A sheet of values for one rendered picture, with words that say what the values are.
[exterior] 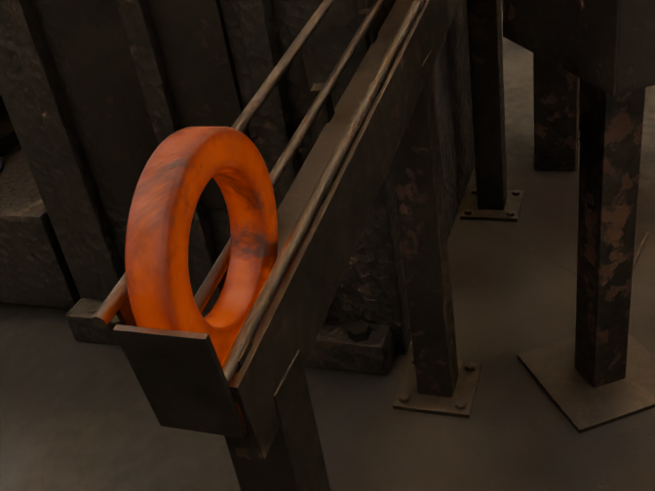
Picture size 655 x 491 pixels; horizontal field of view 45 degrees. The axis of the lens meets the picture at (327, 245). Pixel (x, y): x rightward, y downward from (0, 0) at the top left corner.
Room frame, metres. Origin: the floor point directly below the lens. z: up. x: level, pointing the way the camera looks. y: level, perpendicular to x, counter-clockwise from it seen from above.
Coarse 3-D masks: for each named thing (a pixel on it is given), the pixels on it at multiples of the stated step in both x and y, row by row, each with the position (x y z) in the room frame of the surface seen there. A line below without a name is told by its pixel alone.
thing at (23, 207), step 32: (0, 96) 2.13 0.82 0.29; (0, 128) 1.88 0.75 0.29; (0, 192) 1.58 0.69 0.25; (32, 192) 1.55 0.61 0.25; (0, 224) 1.48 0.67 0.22; (32, 224) 1.44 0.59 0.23; (0, 256) 1.50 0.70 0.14; (32, 256) 1.46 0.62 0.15; (0, 288) 1.51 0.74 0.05; (32, 288) 1.47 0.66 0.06; (64, 288) 1.44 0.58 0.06
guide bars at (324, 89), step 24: (360, 0) 1.06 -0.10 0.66; (384, 0) 1.08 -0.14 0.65; (312, 24) 0.89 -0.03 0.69; (312, 72) 0.88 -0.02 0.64; (336, 72) 0.89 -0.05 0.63; (264, 96) 0.75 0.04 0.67; (240, 120) 0.70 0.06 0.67; (312, 120) 0.79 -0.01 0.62; (288, 144) 0.75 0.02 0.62; (216, 264) 0.57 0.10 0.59; (120, 288) 0.49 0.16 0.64; (96, 312) 0.46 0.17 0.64; (120, 312) 0.48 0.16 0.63
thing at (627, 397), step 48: (528, 0) 0.98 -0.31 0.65; (576, 0) 0.87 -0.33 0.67; (624, 0) 0.80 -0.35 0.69; (528, 48) 0.98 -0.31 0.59; (576, 48) 0.87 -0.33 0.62; (624, 48) 0.80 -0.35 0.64; (624, 96) 0.94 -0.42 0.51; (624, 144) 0.94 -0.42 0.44; (624, 192) 0.94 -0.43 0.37; (624, 240) 0.94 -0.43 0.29; (624, 288) 0.94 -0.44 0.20; (576, 336) 0.98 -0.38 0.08; (624, 336) 0.94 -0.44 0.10; (576, 384) 0.95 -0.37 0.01; (624, 384) 0.93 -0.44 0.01
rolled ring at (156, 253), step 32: (192, 128) 0.55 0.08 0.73; (224, 128) 0.55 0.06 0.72; (160, 160) 0.50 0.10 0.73; (192, 160) 0.50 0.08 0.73; (224, 160) 0.54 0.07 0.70; (256, 160) 0.59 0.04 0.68; (160, 192) 0.48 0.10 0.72; (192, 192) 0.49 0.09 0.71; (224, 192) 0.58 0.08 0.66; (256, 192) 0.58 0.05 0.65; (128, 224) 0.47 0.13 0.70; (160, 224) 0.46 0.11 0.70; (256, 224) 0.58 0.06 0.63; (128, 256) 0.46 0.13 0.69; (160, 256) 0.45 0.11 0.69; (256, 256) 0.56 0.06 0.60; (128, 288) 0.45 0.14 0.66; (160, 288) 0.44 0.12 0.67; (224, 288) 0.55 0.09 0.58; (256, 288) 0.54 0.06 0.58; (160, 320) 0.44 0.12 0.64; (192, 320) 0.45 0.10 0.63; (224, 320) 0.51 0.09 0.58; (224, 352) 0.48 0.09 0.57
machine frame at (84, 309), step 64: (0, 0) 1.32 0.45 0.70; (64, 0) 1.29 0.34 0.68; (128, 0) 1.22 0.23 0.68; (192, 0) 1.20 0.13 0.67; (256, 0) 1.13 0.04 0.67; (320, 0) 1.13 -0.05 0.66; (0, 64) 1.37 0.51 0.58; (64, 64) 1.32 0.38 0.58; (128, 64) 1.26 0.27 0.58; (192, 64) 1.21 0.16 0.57; (256, 64) 1.14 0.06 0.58; (320, 64) 1.13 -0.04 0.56; (448, 64) 1.58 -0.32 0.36; (64, 128) 1.31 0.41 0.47; (128, 128) 1.27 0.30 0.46; (256, 128) 1.18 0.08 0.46; (320, 128) 1.14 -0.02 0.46; (448, 128) 1.54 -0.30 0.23; (64, 192) 1.36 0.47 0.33; (128, 192) 1.29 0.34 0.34; (384, 192) 1.10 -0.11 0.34; (448, 192) 1.50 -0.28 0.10; (64, 256) 1.39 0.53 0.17; (192, 256) 1.23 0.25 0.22; (384, 256) 1.11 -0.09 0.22; (384, 320) 1.11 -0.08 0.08
